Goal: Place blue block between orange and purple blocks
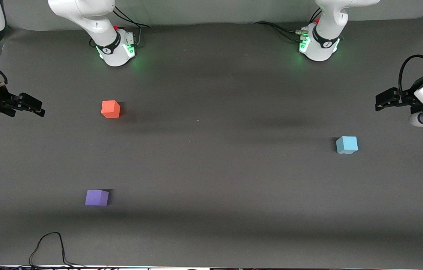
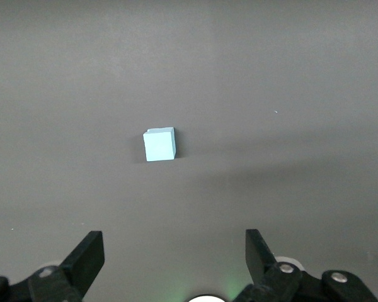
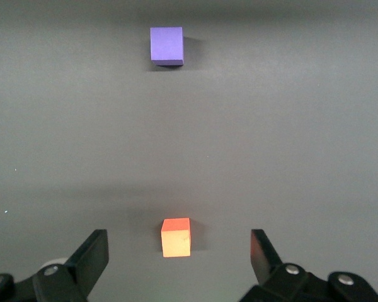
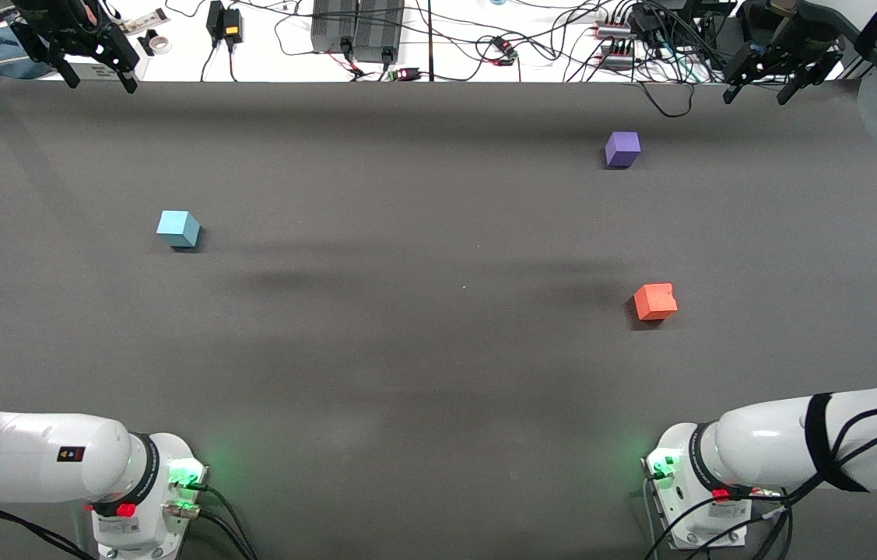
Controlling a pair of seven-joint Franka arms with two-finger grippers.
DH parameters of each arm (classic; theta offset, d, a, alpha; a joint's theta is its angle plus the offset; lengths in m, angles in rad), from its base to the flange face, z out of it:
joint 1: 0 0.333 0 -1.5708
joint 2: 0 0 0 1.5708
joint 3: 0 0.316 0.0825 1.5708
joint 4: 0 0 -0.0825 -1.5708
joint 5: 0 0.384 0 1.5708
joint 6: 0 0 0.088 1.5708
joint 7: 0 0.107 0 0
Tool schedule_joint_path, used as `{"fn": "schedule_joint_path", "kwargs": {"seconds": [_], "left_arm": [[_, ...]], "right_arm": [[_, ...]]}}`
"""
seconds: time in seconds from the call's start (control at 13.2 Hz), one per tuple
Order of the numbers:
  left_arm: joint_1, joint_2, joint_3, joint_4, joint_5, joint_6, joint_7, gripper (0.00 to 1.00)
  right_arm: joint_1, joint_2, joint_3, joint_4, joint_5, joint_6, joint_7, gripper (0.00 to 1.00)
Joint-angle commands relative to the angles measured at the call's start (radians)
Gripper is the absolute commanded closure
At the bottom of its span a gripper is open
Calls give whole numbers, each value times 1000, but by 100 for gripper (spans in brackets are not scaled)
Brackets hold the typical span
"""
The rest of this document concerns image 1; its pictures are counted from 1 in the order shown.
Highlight light blue foam block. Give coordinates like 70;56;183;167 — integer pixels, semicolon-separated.
336;136;359;155

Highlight orange foam block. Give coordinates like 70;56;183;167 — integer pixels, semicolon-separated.
101;100;121;119

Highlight purple foam block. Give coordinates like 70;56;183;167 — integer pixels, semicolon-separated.
85;189;110;207

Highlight dark grey table mat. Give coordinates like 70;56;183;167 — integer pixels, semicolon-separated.
0;13;423;270

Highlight black left arm base cables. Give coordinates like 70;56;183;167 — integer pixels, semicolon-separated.
254;7;323;42

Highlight thin black looped cable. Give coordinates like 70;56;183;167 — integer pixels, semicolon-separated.
27;232;86;269

